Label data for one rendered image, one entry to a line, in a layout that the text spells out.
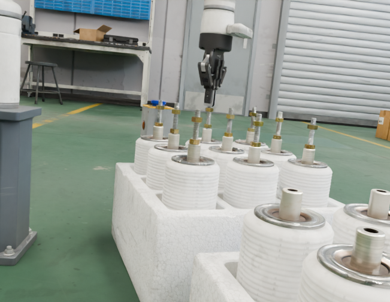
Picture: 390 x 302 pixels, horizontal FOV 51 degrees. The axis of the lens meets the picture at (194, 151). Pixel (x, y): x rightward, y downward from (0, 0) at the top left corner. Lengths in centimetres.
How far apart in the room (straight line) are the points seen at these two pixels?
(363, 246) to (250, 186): 39
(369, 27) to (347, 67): 61
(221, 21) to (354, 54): 542
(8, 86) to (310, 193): 61
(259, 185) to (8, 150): 48
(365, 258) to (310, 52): 573
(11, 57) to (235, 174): 48
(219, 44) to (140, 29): 491
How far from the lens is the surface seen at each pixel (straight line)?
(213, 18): 93
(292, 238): 42
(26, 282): 84
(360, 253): 36
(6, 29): 87
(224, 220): 67
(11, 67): 87
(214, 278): 46
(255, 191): 72
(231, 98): 583
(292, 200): 44
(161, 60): 578
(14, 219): 90
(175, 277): 68
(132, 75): 579
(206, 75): 91
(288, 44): 596
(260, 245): 43
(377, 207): 52
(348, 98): 626
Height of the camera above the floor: 38
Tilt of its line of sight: 9 degrees down
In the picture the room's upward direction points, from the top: 6 degrees clockwise
